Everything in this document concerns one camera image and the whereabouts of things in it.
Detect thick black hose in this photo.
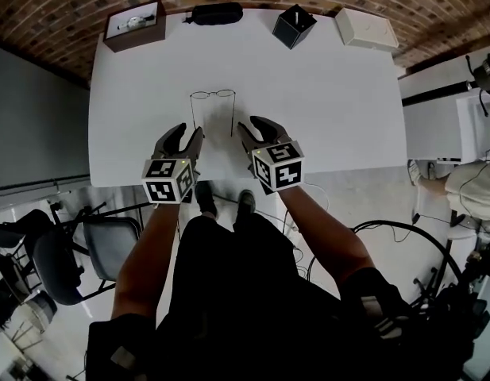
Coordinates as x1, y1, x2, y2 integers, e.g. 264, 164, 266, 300
349, 220, 464, 277

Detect person's right forearm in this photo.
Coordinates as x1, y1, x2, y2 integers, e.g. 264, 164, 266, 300
276, 184, 379, 297

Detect white shelf unit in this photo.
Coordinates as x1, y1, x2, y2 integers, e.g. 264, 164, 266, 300
397, 63, 490, 162

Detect black office chair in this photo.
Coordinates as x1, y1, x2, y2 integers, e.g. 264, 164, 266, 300
0, 208, 55, 249

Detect person's black clothing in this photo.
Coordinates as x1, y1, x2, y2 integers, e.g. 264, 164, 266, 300
85, 212, 420, 381

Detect black coat rack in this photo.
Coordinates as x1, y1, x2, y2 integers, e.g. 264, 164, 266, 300
401, 53, 490, 117

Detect person's right shoe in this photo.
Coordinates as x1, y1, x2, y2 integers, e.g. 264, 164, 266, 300
236, 189, 257, 217

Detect black folding chair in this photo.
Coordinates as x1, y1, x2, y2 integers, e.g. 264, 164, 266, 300
32, 200, 142, 307

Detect thin-framed eyeglasses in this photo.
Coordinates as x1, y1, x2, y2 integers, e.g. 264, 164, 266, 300
189, 89, 237, 138

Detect black glasses case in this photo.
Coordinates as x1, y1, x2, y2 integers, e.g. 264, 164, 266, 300
183, 2, 245, 26

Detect black square pen holder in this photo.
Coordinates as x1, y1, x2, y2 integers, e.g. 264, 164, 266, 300
272, 4, 318, 50

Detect brown open box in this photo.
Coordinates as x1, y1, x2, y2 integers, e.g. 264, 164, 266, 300
102, 0, 167, 53

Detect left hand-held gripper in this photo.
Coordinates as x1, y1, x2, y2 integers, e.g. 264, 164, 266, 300
141, 121, 206, 206

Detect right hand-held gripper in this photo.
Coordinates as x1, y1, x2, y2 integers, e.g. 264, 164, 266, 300
237, 115, 307, 194

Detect black equipment pack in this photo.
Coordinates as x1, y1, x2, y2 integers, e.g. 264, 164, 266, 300
411, 283, 490, 381

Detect thin black floor cable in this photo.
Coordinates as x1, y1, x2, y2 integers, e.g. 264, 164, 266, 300
349, 211, 422, 244

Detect white rectangular box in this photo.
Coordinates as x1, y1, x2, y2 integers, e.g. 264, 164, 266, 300
334, 7, 399, 51

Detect person's left forearm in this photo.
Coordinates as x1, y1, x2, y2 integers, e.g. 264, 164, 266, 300
110, 202, 182, 321

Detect grey round canister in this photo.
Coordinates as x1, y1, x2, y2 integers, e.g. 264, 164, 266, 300
24, 290, 59, 327

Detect grey metal cabinet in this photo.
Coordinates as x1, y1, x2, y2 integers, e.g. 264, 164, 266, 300
0, 44, 91, 210

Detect dark hanging cap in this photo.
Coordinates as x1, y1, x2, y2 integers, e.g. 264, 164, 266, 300
473, 52, 490, 90

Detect silver wristwatch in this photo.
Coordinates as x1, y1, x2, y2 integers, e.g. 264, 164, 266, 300
117, 13, 156, 31

